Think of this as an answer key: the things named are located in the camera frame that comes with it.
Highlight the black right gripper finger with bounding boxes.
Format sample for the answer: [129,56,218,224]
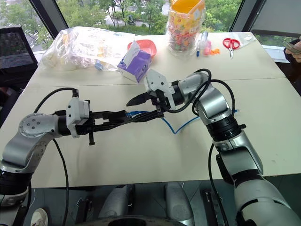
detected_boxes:
[128,110,165,124]
[126,92,154,107]

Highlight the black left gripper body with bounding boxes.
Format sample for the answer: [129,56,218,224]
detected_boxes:
[75,111,109,146]

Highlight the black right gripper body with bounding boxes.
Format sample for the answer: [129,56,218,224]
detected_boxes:
[147,89,170,119]

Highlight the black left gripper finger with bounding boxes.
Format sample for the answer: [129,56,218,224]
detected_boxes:
[90,110,129,120]
[93,119,134,133]

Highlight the blue Ethernet cable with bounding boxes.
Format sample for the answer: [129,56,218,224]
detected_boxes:
[126,108,241,135]

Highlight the purple tissue box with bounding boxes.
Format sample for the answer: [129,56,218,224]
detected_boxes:
[117,40,152,84]

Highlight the person's hand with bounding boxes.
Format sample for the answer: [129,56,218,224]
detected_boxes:
[283,35,301,57]

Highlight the pink plastic bowl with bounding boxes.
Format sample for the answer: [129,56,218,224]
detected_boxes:
[127,39,157,59]

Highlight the clear plastic bag of items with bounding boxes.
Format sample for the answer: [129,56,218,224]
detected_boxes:
[41,26,136,72]

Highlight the pink small container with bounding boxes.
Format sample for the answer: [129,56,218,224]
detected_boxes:
[203,41,212,57]

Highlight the grey rounded robot leg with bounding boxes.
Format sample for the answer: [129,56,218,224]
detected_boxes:
[98,184,135,219]
[164,182,195,226]

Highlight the clear plastic tube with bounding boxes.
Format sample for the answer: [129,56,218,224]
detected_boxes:
[199,31,209,49]

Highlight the yellow bag of colourful sweets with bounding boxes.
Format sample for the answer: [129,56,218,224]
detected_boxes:
[165,0,207,57]

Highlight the white shoe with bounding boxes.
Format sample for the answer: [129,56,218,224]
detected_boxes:
[31,208,49,226]

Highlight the black mesh chair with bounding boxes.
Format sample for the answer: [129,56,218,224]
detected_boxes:
[0,26,39,89]

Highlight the small clear plastic bag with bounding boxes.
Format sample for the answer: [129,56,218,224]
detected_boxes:
[234,32,257,43]

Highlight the person's dark sleeve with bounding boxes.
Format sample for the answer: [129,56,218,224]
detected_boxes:
[283,47,301,97]

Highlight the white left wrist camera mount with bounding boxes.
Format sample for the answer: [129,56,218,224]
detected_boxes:
[66,97,91,139]

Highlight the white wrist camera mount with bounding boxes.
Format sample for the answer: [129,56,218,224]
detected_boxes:
[143,69,175,110]
[66,97,91,139]

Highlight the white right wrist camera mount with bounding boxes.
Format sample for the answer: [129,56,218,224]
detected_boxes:
[143,69,175,110]

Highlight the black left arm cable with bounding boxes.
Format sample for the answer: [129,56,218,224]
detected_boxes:
[33,87,79,226]

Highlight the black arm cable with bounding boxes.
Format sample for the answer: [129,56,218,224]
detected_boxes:
[33,87,79,226]
[161,68,237,226]

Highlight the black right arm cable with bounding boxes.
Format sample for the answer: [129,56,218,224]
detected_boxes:
[161,68,237,226]

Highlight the red handled scissors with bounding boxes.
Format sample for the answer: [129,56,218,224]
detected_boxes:
[222,37,241,60]

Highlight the black window frame post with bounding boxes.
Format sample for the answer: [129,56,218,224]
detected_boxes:
[30,0,69,40]
[229,0,259,33]

